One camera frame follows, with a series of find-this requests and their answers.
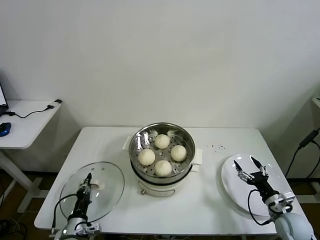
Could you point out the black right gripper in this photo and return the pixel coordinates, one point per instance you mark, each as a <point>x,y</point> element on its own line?
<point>262,182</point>

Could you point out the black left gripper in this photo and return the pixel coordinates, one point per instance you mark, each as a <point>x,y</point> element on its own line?
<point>82,205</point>

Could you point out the white steamed baozi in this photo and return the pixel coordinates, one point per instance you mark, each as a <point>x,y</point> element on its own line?
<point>178,153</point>
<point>163,168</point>
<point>162,141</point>
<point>146,157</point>

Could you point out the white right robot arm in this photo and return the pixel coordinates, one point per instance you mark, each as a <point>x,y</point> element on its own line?
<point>290,225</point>

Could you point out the stainless steel steamer basket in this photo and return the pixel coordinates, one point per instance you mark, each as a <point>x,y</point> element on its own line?
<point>140,140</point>

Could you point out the white round plate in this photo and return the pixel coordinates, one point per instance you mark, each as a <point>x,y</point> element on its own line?
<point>232,180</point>

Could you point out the white side table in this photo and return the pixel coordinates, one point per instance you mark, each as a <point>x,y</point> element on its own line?
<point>30,125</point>

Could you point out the blue computer mouse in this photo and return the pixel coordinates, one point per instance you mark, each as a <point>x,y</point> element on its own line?
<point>5,128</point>

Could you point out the black laptop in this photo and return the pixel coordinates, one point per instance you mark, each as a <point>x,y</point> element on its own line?
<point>2,100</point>

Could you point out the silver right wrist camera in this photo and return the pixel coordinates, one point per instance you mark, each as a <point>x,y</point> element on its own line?
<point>287,197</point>

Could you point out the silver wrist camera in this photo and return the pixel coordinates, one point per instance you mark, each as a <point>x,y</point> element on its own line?
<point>287,197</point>
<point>88,228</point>

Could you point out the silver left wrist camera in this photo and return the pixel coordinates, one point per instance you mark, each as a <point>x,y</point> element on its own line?
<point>88,228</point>

